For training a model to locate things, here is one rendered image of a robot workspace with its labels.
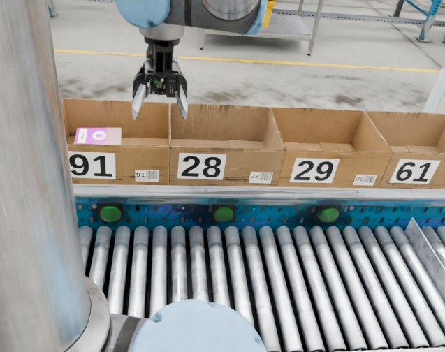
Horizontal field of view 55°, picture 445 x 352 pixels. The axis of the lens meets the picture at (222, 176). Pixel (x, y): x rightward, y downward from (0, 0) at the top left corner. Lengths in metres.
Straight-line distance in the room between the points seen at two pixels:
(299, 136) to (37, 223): 1.56
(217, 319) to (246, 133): 1.31
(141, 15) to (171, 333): 0.47
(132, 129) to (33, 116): 1.45
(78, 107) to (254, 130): 0.69
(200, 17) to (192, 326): 0.46
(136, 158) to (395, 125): 1.09
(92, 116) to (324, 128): 0.93
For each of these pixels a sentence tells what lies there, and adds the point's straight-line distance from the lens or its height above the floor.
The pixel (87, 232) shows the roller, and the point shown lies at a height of 0.75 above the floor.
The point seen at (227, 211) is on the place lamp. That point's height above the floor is 0.83.
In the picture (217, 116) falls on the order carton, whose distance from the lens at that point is 1.69.
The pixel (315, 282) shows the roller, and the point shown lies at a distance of 1.47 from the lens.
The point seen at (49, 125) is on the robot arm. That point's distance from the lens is 0.30.
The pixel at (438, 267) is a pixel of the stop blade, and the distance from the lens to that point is 1.65.
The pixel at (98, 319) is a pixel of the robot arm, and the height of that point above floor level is 1.46.
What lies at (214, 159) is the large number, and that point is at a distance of 1.44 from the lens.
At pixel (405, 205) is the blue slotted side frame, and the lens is 1.74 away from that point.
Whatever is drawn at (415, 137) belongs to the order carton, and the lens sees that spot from 2.02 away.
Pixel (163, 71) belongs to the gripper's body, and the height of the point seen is 1.48.
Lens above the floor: 1.86
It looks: 38 degrees down
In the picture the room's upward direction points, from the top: 7 degrees clockwise
